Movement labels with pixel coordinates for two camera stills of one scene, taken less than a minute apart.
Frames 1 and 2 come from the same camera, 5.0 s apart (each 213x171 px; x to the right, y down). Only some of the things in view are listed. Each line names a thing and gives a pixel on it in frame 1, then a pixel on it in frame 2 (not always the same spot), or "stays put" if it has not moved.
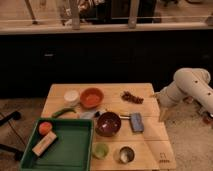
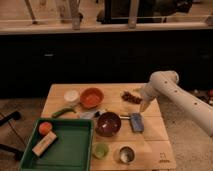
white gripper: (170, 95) -> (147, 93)
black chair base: (5, 147) stays put
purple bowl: (108, 124) stays put
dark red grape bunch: (126, 96) stays put
